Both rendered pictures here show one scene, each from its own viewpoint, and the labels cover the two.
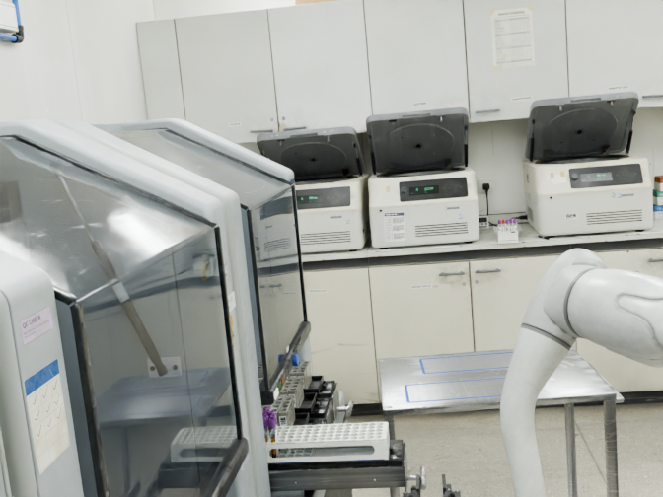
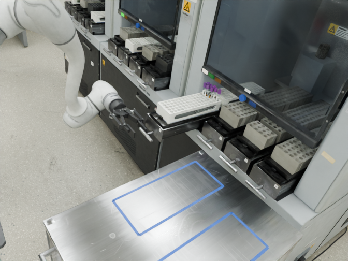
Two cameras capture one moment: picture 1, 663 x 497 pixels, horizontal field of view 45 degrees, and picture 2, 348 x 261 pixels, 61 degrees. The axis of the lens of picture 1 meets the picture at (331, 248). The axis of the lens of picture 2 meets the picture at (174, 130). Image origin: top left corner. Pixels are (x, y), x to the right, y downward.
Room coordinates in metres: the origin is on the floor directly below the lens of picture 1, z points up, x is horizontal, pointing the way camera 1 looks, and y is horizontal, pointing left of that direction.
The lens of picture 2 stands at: (2.47, -0.84, 1.53)
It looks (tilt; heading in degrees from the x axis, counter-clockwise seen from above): 36 degrees down; 132
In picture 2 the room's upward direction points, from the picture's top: 11 degrees clockwise
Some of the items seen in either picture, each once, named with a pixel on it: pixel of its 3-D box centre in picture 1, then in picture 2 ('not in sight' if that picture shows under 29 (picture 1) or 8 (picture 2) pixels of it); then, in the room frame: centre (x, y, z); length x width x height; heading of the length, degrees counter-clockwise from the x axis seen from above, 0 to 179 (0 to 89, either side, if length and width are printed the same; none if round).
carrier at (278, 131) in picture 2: not in sight; (270, 131); (2.06, 0.22, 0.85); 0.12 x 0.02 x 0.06; 172
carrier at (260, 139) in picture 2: (296, 394); (256, 136); (2.05, 0.13, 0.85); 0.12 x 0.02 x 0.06; 172
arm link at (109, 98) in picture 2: not in sight; (113, 103); (1.43, -0.15, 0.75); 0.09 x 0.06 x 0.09; 83
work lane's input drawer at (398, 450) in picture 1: (268, 468); (209, 111); (1.75, 0.19, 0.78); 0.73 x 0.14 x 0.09; 83
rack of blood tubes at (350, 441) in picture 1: (324, 445); (189, 107); (1.73, 0.06, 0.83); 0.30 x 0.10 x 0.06; 83
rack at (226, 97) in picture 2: not in sight; (237, 95); (1.77, 0.37, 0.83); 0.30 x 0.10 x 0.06; 83
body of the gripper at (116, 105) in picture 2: not in sight; (120, 111); (1.50, -0.15, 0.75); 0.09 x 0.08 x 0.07; 173
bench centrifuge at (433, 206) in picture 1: (420, 176); not in sight; (4.28, -0.52, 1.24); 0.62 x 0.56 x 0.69; 173
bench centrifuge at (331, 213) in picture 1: (315, 187); not in sight; (4.35, 0.06, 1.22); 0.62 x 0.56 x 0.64; 171
